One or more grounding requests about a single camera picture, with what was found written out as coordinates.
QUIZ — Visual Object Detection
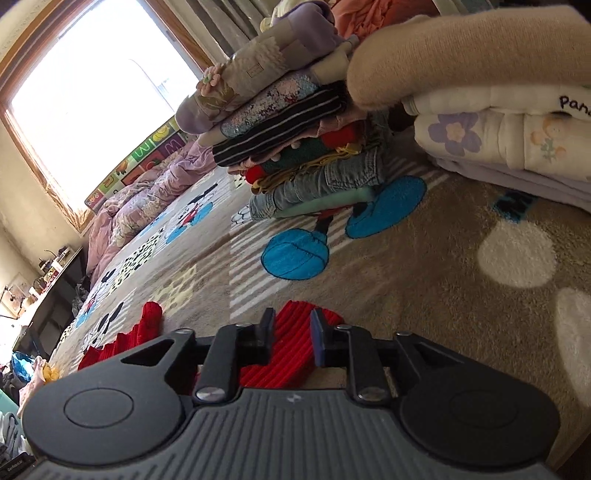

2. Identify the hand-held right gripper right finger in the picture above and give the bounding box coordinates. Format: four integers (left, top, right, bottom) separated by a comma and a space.
309, 308, 462, 402

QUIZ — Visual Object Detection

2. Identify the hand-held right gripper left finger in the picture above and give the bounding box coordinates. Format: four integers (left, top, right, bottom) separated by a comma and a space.
117, 308, 278, 404

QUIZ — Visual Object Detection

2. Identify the red knit sweater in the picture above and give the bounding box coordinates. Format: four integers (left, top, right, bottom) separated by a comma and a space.
78, 300, 345, 388

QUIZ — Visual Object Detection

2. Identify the stack of folded clothes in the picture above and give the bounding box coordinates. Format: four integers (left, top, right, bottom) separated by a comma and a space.
175, 0, 393, 220

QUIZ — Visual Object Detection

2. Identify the pink folded garment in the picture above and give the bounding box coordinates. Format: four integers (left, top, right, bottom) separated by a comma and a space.
28, 359, 49, 393

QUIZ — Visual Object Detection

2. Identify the blue plastic bag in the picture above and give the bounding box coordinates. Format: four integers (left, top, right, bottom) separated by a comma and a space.
11, 352, 35, 377

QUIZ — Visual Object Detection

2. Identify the cartoon mouse printed blanket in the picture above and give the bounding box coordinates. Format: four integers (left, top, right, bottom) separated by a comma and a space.
46, 138, 591, 467

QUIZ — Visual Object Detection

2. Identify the black desk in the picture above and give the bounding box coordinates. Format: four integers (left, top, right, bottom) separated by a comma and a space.
11, 244, 90, 361

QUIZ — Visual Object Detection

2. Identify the grey cloth under desk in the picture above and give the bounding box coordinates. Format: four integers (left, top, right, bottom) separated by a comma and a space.
71, 284, 93, 319

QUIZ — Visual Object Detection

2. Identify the purple duvet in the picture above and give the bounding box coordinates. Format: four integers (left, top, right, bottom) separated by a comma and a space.
85, 138, 218, 273

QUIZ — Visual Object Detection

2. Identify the colourful letter headboard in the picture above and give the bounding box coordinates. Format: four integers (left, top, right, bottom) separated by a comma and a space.
84, 115, 185, 215

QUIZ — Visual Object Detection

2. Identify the white flower printed quilt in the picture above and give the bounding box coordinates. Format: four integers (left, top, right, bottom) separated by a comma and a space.
402, 85, 591, 213

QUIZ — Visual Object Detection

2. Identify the window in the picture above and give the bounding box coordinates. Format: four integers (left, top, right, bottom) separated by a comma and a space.
0, 0, 218, 232

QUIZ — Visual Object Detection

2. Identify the grey curtain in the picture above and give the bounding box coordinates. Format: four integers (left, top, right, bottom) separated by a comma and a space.
185, 0, 278, 65

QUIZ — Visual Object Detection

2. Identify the orange cloth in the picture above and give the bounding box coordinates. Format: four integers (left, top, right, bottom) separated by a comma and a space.
332, 0, 439, 38

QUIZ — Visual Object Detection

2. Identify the picture frame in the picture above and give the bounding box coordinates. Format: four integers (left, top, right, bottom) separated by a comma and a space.
6, 274, 28, 302

